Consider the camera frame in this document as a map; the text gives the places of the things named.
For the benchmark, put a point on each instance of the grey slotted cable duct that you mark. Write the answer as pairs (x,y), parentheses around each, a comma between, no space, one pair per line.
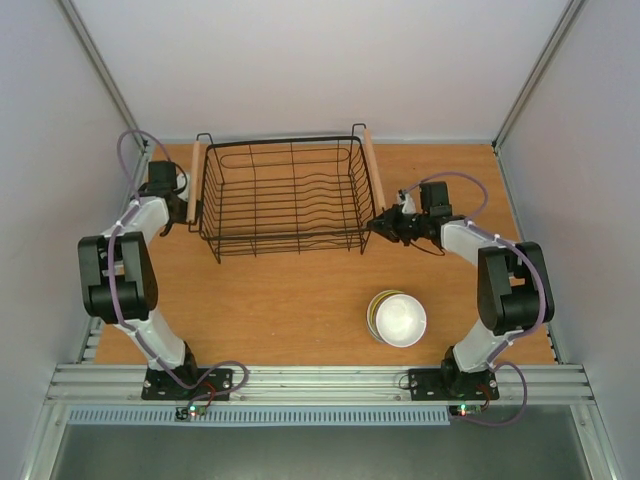
(260,416)

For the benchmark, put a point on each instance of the small circuit board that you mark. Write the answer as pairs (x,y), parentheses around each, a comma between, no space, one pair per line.
(192,412)
(466,409)

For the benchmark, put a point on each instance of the left small circuit board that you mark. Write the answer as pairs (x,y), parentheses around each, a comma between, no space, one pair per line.
(192,412)

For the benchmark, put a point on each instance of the right small circuit board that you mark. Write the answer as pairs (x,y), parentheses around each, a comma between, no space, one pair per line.
(466,409)

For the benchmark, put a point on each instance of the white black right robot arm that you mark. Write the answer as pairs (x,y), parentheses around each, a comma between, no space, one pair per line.
(513,292)

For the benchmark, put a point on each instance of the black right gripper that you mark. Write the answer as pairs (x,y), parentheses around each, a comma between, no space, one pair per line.
(397,226)

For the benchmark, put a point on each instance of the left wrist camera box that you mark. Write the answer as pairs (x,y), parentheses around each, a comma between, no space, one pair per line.
(183,186)

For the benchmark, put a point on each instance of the dotted patterned white bowl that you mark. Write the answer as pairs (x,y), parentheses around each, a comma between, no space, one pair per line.
(372,312)

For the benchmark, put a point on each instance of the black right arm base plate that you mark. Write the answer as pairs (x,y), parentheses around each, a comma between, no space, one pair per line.
(431,384)

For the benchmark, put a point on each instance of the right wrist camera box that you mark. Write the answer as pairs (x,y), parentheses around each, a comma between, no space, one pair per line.
(406,202)

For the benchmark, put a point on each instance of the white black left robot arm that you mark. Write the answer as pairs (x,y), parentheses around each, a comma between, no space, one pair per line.
(118,282)

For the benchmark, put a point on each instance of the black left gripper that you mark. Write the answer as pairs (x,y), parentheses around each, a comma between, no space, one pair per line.
(184,220)

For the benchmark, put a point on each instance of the right wooden rack handle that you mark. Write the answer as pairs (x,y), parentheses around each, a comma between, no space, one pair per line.
(374,173)

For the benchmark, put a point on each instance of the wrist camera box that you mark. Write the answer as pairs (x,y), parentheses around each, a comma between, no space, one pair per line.
(183,186)
(406,202)

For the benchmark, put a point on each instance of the black wire dish rack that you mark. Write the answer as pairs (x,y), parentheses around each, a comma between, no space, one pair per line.
(281,195)

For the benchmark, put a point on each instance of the plain white bowl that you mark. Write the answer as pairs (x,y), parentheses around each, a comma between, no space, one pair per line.
(399,320)

